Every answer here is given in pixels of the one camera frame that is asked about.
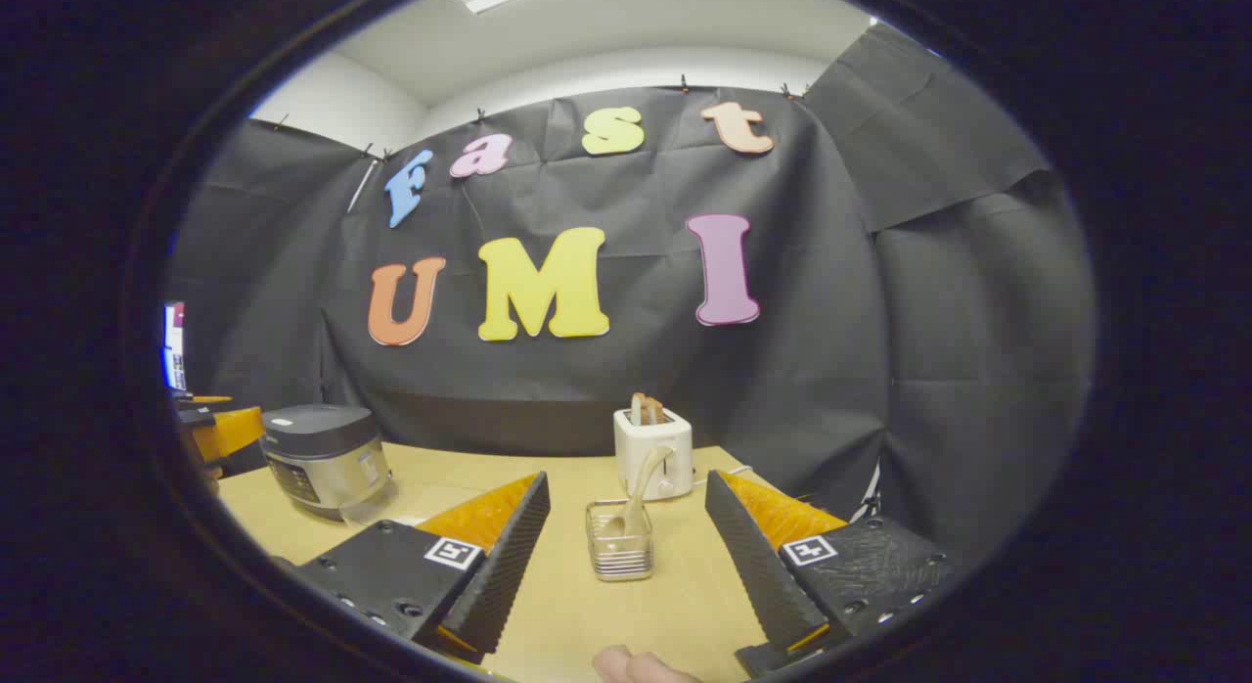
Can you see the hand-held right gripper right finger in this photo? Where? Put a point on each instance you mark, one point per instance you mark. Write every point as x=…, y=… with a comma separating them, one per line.
x=753, y=556

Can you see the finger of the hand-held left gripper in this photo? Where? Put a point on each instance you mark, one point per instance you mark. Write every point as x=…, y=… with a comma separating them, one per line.
x=230, y=433

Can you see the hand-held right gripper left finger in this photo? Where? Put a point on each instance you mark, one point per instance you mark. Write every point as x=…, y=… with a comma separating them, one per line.
x=509, y=556

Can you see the grey rice cooker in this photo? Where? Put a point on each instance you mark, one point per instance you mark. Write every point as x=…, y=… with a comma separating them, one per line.
x=318, y=458

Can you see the wooden spoon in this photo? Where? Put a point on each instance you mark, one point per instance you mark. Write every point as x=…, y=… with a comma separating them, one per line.
x=648, y=482

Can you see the computer monitor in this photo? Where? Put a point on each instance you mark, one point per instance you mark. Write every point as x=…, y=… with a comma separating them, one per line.
x=174, y=345

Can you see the white toaster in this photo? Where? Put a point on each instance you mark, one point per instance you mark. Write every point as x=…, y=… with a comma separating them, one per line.
x=646, y=448

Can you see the toast slice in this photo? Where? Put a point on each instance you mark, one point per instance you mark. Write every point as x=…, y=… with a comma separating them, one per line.
x=654, y=412
x=637, y=409

